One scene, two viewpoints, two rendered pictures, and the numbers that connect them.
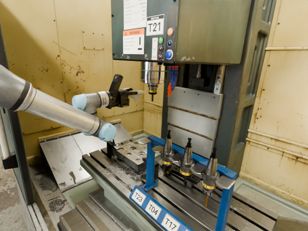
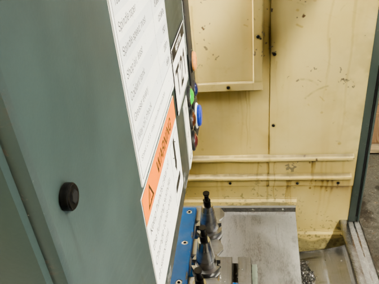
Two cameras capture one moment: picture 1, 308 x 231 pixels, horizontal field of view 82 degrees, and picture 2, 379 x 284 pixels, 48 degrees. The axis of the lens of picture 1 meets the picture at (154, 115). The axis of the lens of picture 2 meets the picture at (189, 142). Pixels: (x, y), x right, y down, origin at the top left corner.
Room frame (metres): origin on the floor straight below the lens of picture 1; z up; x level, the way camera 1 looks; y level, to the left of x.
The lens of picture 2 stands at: (1.05, 0.37, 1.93)
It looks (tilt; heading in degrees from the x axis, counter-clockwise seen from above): 32 degrees down; 234
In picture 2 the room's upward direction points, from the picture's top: 6 degrees counter-clockwise
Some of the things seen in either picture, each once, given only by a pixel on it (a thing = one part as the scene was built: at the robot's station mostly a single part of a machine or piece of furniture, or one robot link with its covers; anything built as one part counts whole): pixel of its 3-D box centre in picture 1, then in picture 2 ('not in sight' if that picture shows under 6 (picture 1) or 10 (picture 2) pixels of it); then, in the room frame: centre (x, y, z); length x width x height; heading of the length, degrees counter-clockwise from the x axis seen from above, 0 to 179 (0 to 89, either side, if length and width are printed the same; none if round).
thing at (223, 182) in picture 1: (224, 182); (210, 214); (0.55, -0.27, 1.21); 0.07 x 0.05 x 0.01; 135
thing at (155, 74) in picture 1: (153, 72); not in sight; (1.09, 0.01, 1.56); 0.16 x 0.16 x 0.12
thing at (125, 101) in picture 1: (116, 98); not in sight; (0.90, 0.20, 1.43); 0.12 x 0.08 x 0.09; 135
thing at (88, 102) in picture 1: (86, 102); not in sight; (0.79, 0.31, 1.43); 0.11 x 0.08 x 0.09; 135
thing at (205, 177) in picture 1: (210, 175); (209, 230); (0.59, -0.23, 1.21); 0.06 x 0.06 x 0.03
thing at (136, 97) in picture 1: (137, 96); not in sight; (0.94, 0.09, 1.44); 0.09 x 0.03 x 0.06; 111
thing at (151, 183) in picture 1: (150, 164); not in sight; (0.90, 0.01, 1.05); 0.10 x 0.05 x 0.30; 135
